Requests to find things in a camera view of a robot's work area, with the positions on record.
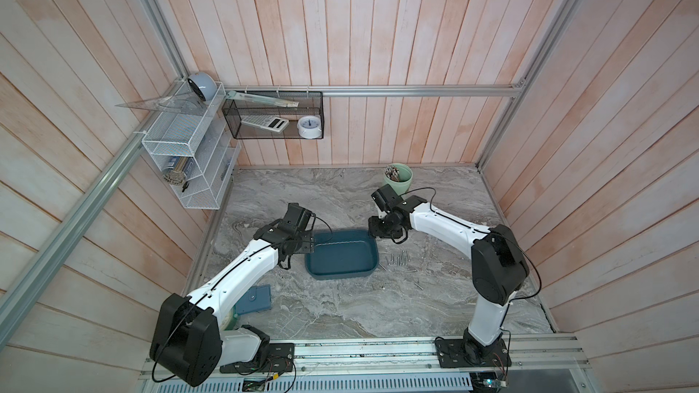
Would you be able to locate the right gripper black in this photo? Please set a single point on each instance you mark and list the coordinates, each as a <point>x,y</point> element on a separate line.
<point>372,223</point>

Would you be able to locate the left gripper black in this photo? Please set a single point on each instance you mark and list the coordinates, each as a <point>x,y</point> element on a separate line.
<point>308,242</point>

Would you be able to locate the teal plastic storage tray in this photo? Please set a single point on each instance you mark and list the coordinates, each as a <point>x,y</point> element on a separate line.
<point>346,253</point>

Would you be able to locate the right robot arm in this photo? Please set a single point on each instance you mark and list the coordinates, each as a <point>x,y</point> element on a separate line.
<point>499,269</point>

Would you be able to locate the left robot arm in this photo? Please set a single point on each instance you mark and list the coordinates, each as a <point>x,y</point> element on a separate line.
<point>191,339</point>

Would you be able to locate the removed screws on table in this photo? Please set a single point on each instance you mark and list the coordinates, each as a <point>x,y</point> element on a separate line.
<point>404,269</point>

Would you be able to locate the screws in green cup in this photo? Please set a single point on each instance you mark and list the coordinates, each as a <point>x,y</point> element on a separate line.
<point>393,174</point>

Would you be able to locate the mint green cup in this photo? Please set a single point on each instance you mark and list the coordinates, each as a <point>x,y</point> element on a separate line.
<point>404,187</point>

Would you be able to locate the white tape roll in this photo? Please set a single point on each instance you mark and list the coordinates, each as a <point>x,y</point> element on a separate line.
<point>310,127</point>

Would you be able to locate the white calculator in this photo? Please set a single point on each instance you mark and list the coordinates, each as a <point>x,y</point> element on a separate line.
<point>272,124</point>

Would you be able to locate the metal roll in rack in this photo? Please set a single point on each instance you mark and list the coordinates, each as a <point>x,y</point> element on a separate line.
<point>177,170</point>

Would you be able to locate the green ruler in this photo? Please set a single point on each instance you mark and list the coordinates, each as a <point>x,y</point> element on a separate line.
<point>248,100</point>

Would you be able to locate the clear triangle ruler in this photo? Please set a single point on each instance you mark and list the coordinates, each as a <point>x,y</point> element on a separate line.
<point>186,104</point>

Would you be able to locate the grey round alarm clock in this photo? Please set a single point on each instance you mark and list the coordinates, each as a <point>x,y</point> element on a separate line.
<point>203,85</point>

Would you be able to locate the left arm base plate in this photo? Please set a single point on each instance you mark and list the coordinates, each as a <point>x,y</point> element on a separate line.
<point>270,358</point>

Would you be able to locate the white wire shelf rack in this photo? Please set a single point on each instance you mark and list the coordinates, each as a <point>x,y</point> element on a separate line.
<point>207,140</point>

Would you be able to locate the black mesh wall basket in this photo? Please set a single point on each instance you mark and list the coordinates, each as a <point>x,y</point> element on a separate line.
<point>275,115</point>

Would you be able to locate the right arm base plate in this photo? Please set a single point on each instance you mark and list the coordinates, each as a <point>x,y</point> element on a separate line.
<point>468,354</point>

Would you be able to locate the aluminium front rail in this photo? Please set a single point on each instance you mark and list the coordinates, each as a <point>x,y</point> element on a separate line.
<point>363,356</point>

